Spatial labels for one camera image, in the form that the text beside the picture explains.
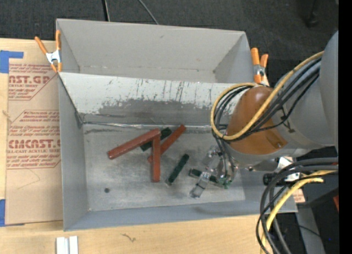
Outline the dark green flat block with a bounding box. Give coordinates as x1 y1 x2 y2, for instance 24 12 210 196
164 153 190 186
139 127 173 152

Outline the red-brown flat block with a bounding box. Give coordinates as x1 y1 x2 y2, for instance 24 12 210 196
150 134 162 183
107 128 162 161
147 124 187 164

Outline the grey metal bin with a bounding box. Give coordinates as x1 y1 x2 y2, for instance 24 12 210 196
56 18 298 232

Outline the brown cardboard board red print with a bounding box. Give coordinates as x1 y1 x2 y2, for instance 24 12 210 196
0 37 64 225

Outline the black cylinder on white bracket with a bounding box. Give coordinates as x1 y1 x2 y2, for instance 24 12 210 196
262 156 302 186

